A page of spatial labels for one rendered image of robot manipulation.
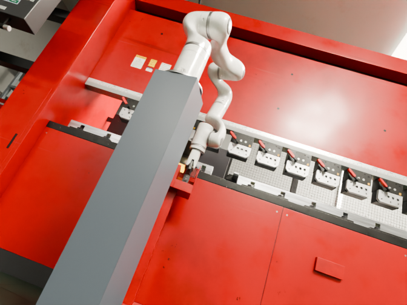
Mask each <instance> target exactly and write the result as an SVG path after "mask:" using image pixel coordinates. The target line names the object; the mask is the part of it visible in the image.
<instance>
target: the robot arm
mask: <svg viewBox="0 0 407 305"><path fill-rule="evenodd" d="M182 25H183V29H184V33H185V35H186V37H187V41H186V43H185V45H184V47H183V49H182V51H181V53H180V55H179V58H178V60H177V62H176V64H175V66H174V68H173V69H172V70H166V71H169V72H173V73H179V74H184V75H187V76H193V77H197V79H198V82H199V79H200V77H201V75H202V72H203V70H204V68H205V66H206V63H207V60H208V58H209V56H211V59H212V61H213V62H212V63H211V64H209V66H208V69H207V73H208V77H209V78H210V80H211V81H212V83H213V85H214V86H215V87H216V89H217V98H216V100H215V101H214V103H213V104H212V106H211V108H210V110H209V111H208V113H207V115H206V116H205V122H206V123H205V122H201V123H199V125H198V127H197V130H196V133H195V135H194V137H193V140H192V143H191V145H190V155H189V157H188V160H187V162H186V164H185V169H187V170H186V172H185V174H184V177H183V179H182V181H183V182H186V183H188V181H189V179H190V174H191V172H193V171H194V169H195V167H196V165H197V162H198V160H199V157H200V156H202V155H203V154H204V152H205V150H206V148H207V146H212V147H215V148H218V147H220V146H221V144H222V143H223V140H224V138H225V135H226V129H225V125H224V123H223V122H222V120H221V119H222V118H223V115H224V114H225V112H226V110H227V109H228V107H229V105H230V103H231V100H232V91H231V88H230V87H229V85H228V84H226V83H225V82H224V81H223V80H231V81H238V80H241V79H242V78H243V77H244V75H245V67H244V65H243V63H241V61H240V60H238V59H237V58H235V57H234V56H232V55H231V54H230V53H229V51H228V48H227V39H228V37H229V35H230V32H231V29H232V21H231V18H230V16H229V15H228V14H226V13H224V12H221V11H193V12H190V13H189V14H187V15H186V16H185V17H184V19H183V22H182ZM207 39H209V40H211V42H209V41H208V40H207ZM213 128H214V129H216V130H217V133H213Z"/></svg>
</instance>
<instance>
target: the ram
mask: <svg viewBox="0 0 407 305"><path fill-rule="evenodd" d="M186 41H187V37H186V35H185V33H184V29H183V25H182V24H181V23H178V22H174V21H170V20H167V19H163V18H159V17H157V16H153V15H148V14H146V13H142V12H139V11H135V10H130V11H129V12H128V15H127V16H126V17H125V19H124V21H123V23H122V24H121V26H120V27H119V29H118V31H117V32H116V34H115V35H114V37H113V39H112V40H111V42H110V43H109V45H108V47H107V49H106V50H105V51H104V53H103V55H102V57H101V58H100V60H99V62H98V63H97V65H96V66H95V68H94V70H93V71H92V73H91V75H90V76H89V77H90V78H92V79H96V80H99V81H102V82H106V83H108V84H112V85H115V86H118V87H121V88H125V89H128V90H131V91H135V92H137V93H141V94H143V93H144V91H145V89H146V87H147V85H148V83H149V81H150V79H151V77H152V75H153V73H154V71H155V69H159V67H160V65H161V63H162V62H163V63H166V64H170V65H172V66H171V68H170V69H171V70H172V69H173V68H174V66H175V64H176V62H177V60H178V58H179V55H180V53H181V51H182V49H183V47H184V45H185V43H186ZM227 48H228V51H229V53H230V54H231V55H232V56H234V57H235V58H237V59H238V60H240V61H241V63H243V65H244V67H245V75H244V77H243V78H242V79H241V80H238V81H231V80H223V81H224V82H225V83H226V84H228V85H229V87H230V88H231V91H232V100H231V103H230V105H229V107H228V109H227V110H226V112H225V114H224V115H223V118H222V119H223V120H227V121H230V122H233V123H237V124H239V125H243V126H247V127H249V128H252V129H255V130H259V131H262V132H265V133H268V134H272V135H274V136H278V137H281V138H284V139H288V140H291V141H293V142H297V143H301V144H303V145H307V146H310V147H313V148H317V149H320V150H322V151H326V152H329V153H332V154H336V155H338V156H342V157H346V158H348V159H351V160H355V161H358V162H361V163H364V164H367V165H371V166H374V167H377V168H380V169H384V170H387V171H390V172H393V173H396V174H400V175H403V176H406V177H407V87H406V86H403V85H399V84H395V83H392V82H388V81H386V80H381V79H378V78H375V77H371V76H367V75H364V74H360V73H356V72H353V71H349V70H346V69H342V68H339V67H335V66H332V65H328V64H324V63H321V62H317V61H313V60H310V59H306V58H304V57H300V56H295V55H293V54H289V53H285V52H282V51H278V50H274V49H271V48H267V47H263V46H260V45H256V44H252V43H249V42H245V41H241V40H239V39H235V38H231V37H228V39H227ZM136 55H140V56H143V57H146V60H145V62H144V64H143V66H142V68H141V69H139V68H136V67H132V66H131V64H132V62H133V61H134V59H135V57H136ZM151 59H153V60H156V61H157V62H156V65H155V66H154V67H150V66H148V64H149V63H150V61H151ZM212 62H213V61H212V59H211V56H209V58H208V60H207V63H206V66H205V68H204V70H203V72H202V75H201V77H200V79H199V84H200V85H201V87H202V92H203V93H202V96H201V97H202V102H203V105H202V108H201V110H200V112H201V113H205V114H207V113H208V111H209V110H210V108H211V106H212V104H213V103H214V101H215V100H216V98H217V89H216V87H215V86H214V85H213V83H212V81H211V80H210V78H209V77H208V73H207V69H208V66H209V64H211V63H212ZM147 67H149V68H152V69H153V70H152V72H149V71H146V68H147ZM85 85H86V87H87V88H88V90H90V91H94V92H96V93H99V94H103V95H106V96H109V97H112V98H115V99H119V100H122V101H123V99H122V97H125V100H127V99H128V97H129V98H131V99H134V100H138V101H140V99H141V97H137V96H134V95H131V94H128V93H124V92H121V91H118V90H115V89H112V88H109V87H105V86H103V85H99V84H96V83H93V82H89V81H86V83H85ZM224 125H225V128H226V129H227V131H226V134H229V135H231V134H230V131H232V132H234V131H235V132H238V133H242V134H245V135H248V136H251V137H254V143H257V144H259V143H258V141H259V140H264V141H267V142H270V143H274V144H276V145H280V146H282V147H283V148H282V152H285V153H287V150H288V149H293V150H295V151H299V152H302V153H305V154H308V155H311V156H312V158H311V161H313V162H316V161H317V159H319V158H320V159H324V160H327V161H330V162H333V163H337V164H339V165H341V166H342V167H341V171H345V170H346V169H348V168H352V169H356V170H359V171H362V172H365V173H368V174H372V179H371V180H375V179H377V178H379V177H381V178H384V179H387V180H390V181H393V182H397V183H400V184H403V190H404V189H407V181H404V180H401V179H397V178H395V177H391V176H389V175H385V174H382V173H379V172H375V171H372V170H370V169H366V168H362V167H360V166H357V165H353V164H350V163H347V162H343V161H341V160H337V159H334V158H331V157H328V156H324V155H321V154H318V153H316V152H312V151H308V150H306V149H303V148H299V147H296V146H293V145H289V144H287V143H283V142H280V141H277V140H274V139H270V138H268V137H264V136H261V135H258V134H254V133H251V132H249V131H245V130H242V129H239V128H236V127H233V126H229V125H226V124H224Z"/></svg>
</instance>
